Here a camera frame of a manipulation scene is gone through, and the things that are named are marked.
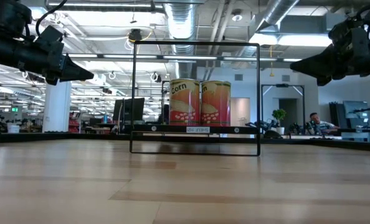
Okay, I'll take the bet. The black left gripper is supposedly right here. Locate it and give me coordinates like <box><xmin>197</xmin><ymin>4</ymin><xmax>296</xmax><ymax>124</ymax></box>
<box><xmin>43</xmin><ymin>40</ymin><xmax>95</xmax><ymax>86</ymax></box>

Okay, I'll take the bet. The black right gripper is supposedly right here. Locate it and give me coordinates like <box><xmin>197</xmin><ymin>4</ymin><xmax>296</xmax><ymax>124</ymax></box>
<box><xmin>290</xmin><ymin>18</ymin><xmax>370</xmax><ymax>87</ymax></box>

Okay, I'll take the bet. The corn can red orange label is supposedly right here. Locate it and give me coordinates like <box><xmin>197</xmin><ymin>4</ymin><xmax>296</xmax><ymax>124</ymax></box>
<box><xmin>200</xmin><ymin>80</ymin><xmax>232</xmax><ymax>127</ymax></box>
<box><xmin>168</xmin><ymin>77</ymin><xmax>201</xmax><ymax>126</ymax></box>

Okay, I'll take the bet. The white building column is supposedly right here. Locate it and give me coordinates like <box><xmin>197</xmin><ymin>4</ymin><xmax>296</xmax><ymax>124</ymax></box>
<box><xmin>41</xmin><ymin>79</ymin><xmax>73</xmax><ymax>134</ymax></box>

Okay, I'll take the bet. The person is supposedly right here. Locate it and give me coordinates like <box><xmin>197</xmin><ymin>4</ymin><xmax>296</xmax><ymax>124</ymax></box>
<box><xmin>306</xmin><ymin>111</ymin><xmax>341</xmax><ymax>135</ymax></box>

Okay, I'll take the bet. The green plant white pot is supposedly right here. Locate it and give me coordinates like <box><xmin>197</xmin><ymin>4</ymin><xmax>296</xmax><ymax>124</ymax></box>
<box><xmin>271</xmin><ymin>108</ymin><xmax>287</xmax><ymax>136</ymax></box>

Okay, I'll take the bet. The round ceiling sensor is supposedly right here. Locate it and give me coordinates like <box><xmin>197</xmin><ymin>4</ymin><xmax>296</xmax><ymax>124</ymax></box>
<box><xmin>230</xmin><ymin>9</ymin><xmax>244</xmax><ymax>22</ymax></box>

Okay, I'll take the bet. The black metal station frame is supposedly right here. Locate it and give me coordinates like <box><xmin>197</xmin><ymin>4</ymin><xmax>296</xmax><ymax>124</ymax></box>
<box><xmin>260</xmin><ymin>83</ymin><xmax>305</xmax><ymax>135</ymax></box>

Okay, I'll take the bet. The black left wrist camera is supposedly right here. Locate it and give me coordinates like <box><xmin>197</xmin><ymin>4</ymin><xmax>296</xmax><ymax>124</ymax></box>
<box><xmin>34</xmin><ymin>24</ymin><xmax>65</xmax><ymax>44</ymax></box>

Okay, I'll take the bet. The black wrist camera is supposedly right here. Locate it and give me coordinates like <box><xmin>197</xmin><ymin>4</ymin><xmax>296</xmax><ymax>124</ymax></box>
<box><xmin>350</xmin><ymin>26</ymin><xmax>370</xmax><ymax>60</ymax></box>
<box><xmin>34</xmin><ymin>24</ymin><xmax>65</xmax><ymax>44</ymax></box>

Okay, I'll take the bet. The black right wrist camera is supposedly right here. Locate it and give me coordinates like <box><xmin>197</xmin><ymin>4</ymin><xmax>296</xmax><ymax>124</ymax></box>
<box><xmin>350</xmin><ymin>26</ymin><xmax>370</xmax><ymax>60</ymax></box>

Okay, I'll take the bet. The black aluminium table frame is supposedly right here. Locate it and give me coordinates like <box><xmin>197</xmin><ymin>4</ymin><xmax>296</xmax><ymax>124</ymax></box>
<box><xmin>0</xmin><ymin>132</ymin><xmax>370</xmax><ymax>153</ymax></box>

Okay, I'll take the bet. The large silver air duct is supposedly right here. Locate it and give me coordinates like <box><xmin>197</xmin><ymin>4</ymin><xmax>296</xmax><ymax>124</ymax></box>
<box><xmin>249</xmin><ymin>0</ymin><xmax>300</xmax><ymax>41</ymax></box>

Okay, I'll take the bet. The black overhead camera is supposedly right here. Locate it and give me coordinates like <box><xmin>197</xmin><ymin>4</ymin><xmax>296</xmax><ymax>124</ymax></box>
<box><xmin>128</xmin><ymin>28</ymin><xmax>143</xmax><ymax>43</ymax></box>

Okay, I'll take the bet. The wooden shelf black wire frame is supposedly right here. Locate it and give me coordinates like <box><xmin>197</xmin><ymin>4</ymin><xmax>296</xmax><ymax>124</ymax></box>
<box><xmin>129</xmin><ymin>40</ymin><xmax>262</xmax><ymax>157</ymax></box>

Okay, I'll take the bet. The silver ribbed air duct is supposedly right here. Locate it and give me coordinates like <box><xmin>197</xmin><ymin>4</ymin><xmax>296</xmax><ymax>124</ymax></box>
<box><xmin>163</xmin><ymin>0</ymin><xmax>199</xmax><ymax>79</ymax></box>

